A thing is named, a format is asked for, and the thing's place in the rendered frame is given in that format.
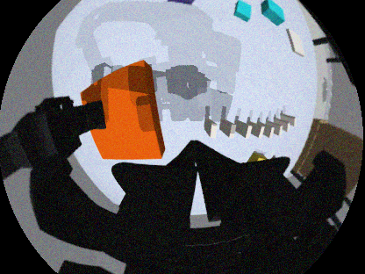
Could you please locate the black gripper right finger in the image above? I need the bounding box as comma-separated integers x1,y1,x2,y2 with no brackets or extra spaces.
194,140,290,222

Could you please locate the yellow block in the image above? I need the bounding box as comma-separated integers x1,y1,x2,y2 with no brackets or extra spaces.
248,154,268,162

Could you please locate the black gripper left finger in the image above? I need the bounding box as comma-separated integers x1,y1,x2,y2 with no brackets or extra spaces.
111,140,197,218

